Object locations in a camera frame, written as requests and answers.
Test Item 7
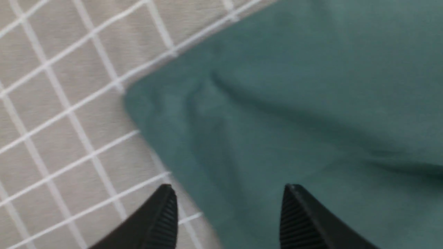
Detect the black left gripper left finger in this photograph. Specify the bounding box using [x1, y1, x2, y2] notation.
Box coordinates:
[91, 184, 179, 249]

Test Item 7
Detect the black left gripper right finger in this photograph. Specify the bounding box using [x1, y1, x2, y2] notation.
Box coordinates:
[280, 184, 377, 249]

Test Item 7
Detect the green long-sleeved shirt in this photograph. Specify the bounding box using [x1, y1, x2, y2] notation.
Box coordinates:
[124, 0, 443, 249]

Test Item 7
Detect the grey checkered tablecloth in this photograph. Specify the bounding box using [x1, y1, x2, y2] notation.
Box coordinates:
[0, 0, 271, 249]

